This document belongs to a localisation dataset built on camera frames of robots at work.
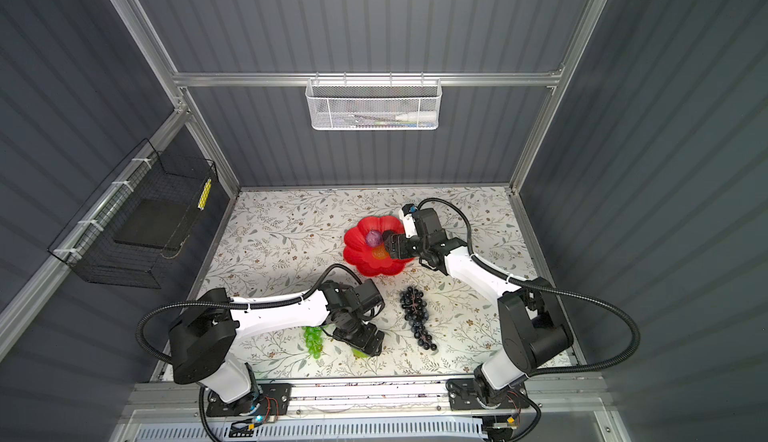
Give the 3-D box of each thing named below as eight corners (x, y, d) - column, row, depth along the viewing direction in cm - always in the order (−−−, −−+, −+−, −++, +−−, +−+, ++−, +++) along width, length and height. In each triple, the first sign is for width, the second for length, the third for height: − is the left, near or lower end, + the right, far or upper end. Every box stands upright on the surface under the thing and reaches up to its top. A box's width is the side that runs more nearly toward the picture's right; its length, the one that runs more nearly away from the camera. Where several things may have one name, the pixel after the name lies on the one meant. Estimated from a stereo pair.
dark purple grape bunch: (416, 355, 82) (417, 350, 78) (398, 296, 93) (398, 289, 89) (438, 348, 83) (441, 343, 79) (418, 291, 94) (419, 284, 90)
